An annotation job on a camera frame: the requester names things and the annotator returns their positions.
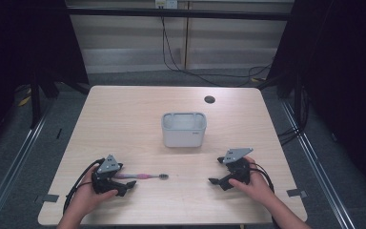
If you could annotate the person's left hand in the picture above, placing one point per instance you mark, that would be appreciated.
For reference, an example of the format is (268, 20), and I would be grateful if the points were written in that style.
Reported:
(85, 195)

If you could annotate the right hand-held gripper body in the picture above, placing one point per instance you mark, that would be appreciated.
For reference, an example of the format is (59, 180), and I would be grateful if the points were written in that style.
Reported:
(239, 170)

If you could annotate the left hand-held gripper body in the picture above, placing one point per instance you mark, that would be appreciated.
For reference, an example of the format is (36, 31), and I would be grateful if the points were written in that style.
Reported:
(108, 167)

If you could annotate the black horizontal frame bar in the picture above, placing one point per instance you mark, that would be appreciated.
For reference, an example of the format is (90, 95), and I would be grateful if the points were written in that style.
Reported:
(178, 14)

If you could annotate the yellow floor tape piece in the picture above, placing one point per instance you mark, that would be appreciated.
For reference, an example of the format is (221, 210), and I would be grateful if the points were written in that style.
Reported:
(24, 100)

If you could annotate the grey tape strip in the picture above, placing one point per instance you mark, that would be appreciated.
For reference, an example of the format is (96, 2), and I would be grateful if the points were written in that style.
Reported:
(297, 192)
(47, 198)

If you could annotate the pink toothbrush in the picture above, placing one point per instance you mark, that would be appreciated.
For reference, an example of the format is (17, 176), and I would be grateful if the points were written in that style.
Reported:
(143, 176)

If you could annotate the white plastic container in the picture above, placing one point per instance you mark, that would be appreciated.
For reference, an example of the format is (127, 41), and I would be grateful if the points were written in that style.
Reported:
(184, 133)

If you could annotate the black curtain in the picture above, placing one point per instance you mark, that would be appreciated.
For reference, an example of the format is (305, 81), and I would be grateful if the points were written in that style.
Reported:
(19, 47)
(340, 79)

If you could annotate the person's right hand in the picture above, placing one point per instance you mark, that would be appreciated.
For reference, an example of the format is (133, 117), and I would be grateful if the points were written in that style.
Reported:
(257, 187)

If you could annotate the aluminium floor rail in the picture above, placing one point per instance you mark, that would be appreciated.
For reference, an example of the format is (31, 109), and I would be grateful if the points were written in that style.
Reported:
(12, 165)
(314, 165)

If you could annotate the white wall power outlet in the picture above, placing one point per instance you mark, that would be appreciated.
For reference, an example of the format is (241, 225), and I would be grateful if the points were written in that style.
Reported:
(166, 4)

